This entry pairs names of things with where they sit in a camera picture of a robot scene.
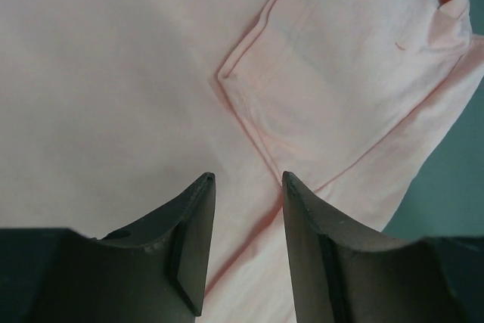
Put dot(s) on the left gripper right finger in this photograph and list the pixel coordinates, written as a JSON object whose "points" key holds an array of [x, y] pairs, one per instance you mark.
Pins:
{"points": [[344, 271]]}

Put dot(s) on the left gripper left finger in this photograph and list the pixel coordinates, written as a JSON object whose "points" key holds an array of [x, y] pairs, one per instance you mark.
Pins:
{"points": [[152, 270]]}

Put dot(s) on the salmon pink t shirt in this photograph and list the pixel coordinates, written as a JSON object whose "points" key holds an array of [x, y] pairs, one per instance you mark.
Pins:
{"points": [[111, 107]]}

